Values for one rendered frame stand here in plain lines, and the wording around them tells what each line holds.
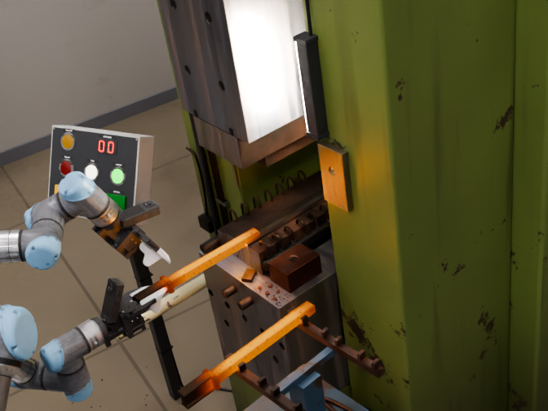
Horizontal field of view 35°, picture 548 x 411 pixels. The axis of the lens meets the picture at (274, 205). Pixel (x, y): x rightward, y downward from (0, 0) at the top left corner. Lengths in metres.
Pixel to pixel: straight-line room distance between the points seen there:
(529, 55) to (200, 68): 0.81
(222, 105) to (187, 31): 0.20
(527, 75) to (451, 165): 0.29
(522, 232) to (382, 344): 0.49
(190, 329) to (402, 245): 1.75
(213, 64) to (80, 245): 2.40
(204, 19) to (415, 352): 1.04
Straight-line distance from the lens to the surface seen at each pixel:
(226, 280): 2.53
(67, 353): 2.25
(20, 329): 1.96
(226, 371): 2.09
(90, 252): 4.34
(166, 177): 4.76
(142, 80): 5.44
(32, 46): 5.15
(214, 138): 2.30
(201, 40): 2.15
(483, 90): 2.17
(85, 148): 2.78
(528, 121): 2.29
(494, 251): 2.48
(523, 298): 2.63
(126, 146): 2.68
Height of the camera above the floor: 2.44
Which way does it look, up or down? 34 degrees down
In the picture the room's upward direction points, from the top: 10 degrees counter-clockwise
